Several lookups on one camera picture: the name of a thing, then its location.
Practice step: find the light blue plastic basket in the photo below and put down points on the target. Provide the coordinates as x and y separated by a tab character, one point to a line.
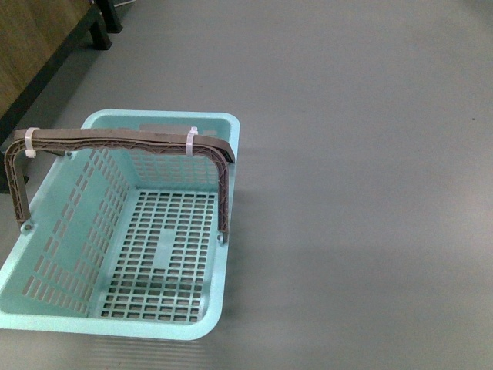
121	233

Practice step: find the wooden cabinet with black base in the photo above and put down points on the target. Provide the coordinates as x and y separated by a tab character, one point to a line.
36	38

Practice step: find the white zip tie right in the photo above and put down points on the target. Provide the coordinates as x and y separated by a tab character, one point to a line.
189	140

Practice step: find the white zip tie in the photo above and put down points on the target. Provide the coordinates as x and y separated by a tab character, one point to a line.
30	151
189	140

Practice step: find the white zip tie left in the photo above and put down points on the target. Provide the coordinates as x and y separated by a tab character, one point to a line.
30	151

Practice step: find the black furniture leg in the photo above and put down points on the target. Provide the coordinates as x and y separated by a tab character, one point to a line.
110	16

